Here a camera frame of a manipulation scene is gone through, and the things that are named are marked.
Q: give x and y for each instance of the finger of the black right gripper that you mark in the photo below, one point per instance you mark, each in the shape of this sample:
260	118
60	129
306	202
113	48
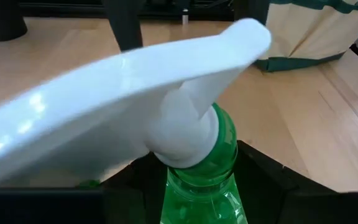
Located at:
124	25
250	9

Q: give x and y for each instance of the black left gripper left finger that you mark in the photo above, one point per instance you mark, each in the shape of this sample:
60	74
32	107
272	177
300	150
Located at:
129	199

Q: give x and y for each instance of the beige green gardening bag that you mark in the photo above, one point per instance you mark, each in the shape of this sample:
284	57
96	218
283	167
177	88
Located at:
306	31

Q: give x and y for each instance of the potted plant black pot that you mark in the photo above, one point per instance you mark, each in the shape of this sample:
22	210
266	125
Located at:
2	21

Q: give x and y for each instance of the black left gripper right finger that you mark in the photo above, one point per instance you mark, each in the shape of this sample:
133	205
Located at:
259	193

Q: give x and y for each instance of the green spray bottle white head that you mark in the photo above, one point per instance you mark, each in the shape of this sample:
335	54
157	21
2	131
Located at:
120	102

